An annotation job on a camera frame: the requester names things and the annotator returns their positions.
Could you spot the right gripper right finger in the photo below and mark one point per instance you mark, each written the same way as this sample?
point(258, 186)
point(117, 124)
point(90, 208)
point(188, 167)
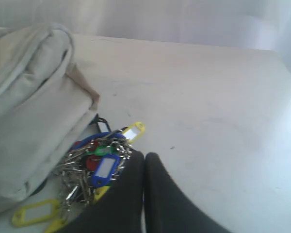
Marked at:
point(167, 209)

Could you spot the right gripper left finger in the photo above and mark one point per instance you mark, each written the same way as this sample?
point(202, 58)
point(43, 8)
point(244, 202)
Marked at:
point(120, 208)

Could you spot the colourful key tag bunch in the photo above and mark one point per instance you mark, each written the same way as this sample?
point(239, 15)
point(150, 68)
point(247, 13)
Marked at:
point(87, 171)

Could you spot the beige fabric duffel bag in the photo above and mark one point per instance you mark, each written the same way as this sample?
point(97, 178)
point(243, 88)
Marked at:
point(45, 105)

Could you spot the white backdrop curtain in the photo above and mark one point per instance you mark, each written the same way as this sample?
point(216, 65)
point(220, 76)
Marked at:
point(255, 24)

